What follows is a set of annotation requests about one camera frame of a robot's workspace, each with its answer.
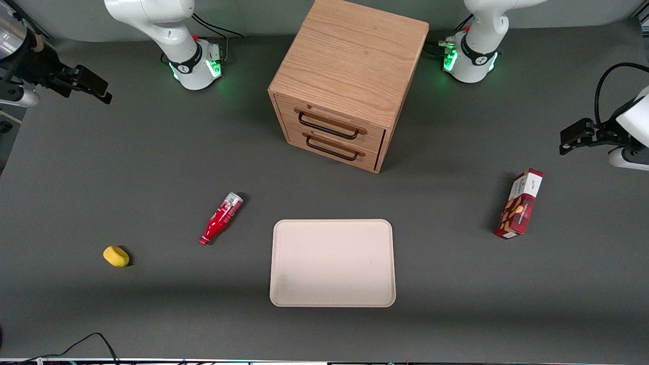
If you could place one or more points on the yellow sponge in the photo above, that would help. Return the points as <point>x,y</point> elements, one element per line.
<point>116,256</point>

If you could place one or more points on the red snack box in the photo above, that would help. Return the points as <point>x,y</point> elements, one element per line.
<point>519,204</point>

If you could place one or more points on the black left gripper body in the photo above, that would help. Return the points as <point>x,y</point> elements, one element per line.
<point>604,134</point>

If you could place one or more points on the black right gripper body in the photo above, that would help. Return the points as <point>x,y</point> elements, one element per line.
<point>36,65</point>

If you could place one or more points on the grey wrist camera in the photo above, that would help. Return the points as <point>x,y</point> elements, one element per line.
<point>17,96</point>
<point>628,158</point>

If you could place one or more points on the wooden drawer cabinet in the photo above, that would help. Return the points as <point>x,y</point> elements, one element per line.
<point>350,56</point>

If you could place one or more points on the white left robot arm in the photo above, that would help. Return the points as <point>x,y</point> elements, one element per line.
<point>479,35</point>

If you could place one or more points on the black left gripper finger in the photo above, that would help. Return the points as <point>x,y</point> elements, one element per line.
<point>570,149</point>
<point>575,131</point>

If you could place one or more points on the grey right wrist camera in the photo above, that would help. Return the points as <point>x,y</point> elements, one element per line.
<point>17,96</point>

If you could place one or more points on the dark metal frame bar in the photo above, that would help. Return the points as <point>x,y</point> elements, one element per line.
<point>23,17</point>

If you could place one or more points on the red coke bottle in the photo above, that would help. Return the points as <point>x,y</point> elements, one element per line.
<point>220,219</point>

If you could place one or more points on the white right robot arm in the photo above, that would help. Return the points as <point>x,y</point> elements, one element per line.
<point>167,28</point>

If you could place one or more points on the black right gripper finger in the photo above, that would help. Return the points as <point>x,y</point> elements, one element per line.
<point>104,98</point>
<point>91,80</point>

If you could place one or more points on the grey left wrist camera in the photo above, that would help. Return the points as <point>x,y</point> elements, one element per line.
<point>628,158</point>

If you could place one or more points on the beige rectangular tray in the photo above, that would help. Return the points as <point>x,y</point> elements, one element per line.
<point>332,262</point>

